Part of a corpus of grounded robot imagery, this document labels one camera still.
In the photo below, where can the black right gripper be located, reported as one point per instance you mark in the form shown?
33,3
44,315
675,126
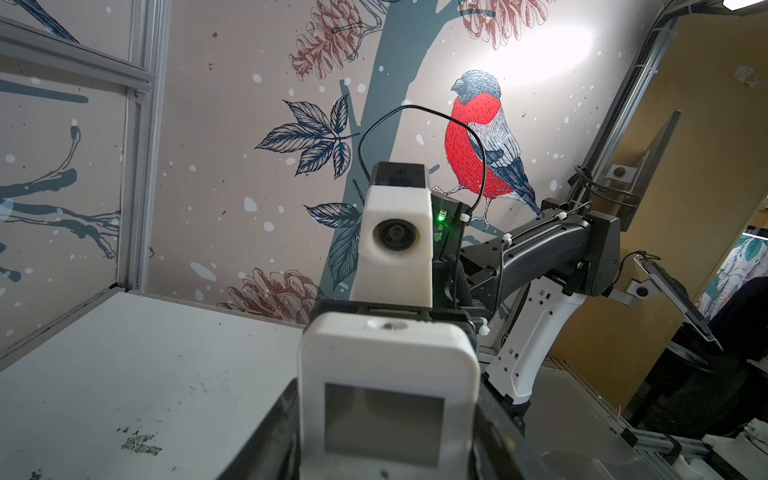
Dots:
452,300

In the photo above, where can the white remote control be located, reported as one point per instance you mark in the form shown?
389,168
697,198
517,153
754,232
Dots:
385,398

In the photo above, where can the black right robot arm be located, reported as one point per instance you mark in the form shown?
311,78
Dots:
530,281

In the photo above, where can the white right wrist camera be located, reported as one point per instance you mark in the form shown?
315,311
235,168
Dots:
395,247

